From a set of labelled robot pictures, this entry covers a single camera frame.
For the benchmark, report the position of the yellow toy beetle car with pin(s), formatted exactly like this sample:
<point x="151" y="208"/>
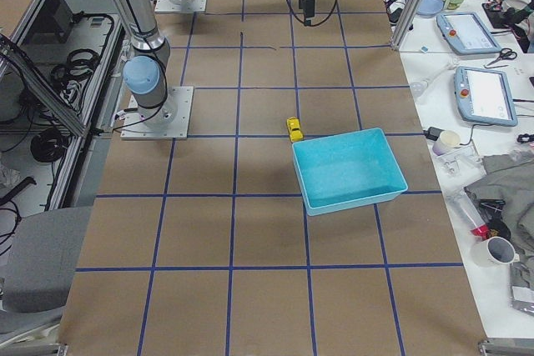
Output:
<point x="294" y="129"/>

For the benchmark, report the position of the grey cloth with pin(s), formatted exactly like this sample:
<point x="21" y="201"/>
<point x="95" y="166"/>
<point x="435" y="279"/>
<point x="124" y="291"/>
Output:
<point x="509" y="177"/>

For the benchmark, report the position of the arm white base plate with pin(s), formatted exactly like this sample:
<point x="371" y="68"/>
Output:
<point x="172" y="121"/>
<point x="180" y="6"/>

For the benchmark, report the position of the far blue teach pendant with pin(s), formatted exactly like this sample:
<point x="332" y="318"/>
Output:
<point x="466" y="33"/>

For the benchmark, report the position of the teal plastic bin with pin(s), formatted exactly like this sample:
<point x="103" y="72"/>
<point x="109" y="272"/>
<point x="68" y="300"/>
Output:
<point x="347" y="170"/>

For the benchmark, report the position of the black scissors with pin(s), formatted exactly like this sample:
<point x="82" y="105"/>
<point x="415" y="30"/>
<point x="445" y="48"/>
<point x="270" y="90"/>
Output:
<point x="504" y="54"/>

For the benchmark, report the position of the white mug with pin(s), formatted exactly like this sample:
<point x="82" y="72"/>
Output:
<point x="495" y="251"/>

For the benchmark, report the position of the blue teach pendant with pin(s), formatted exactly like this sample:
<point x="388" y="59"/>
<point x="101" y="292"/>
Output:
<point x="484" y="96"/>
<point x="466" y="33"/>

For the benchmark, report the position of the grey chair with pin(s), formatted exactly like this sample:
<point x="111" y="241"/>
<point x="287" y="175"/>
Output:
<point x="38" y="275"/>

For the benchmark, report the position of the near blue teach pendant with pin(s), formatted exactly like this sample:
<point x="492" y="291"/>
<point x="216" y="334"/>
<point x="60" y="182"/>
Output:
<point x="484" y="96"/>

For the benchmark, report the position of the white paper cup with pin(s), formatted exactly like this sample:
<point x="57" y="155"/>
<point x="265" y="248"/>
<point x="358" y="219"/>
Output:
<point x="446" y="142"/>

